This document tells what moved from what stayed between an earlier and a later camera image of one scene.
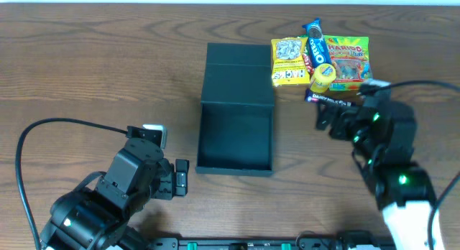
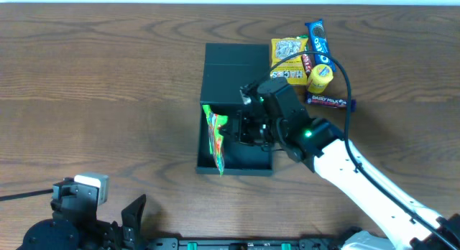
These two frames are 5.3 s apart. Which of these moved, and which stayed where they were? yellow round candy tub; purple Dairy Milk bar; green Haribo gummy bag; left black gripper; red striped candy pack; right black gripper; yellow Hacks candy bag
Moved: left black gripper; right black gripper; green Haribo gummy bag
Stayed: purple Dairy Milk bar; yellow round candy tub; yellow Hacks candy bag; red striped candy pack
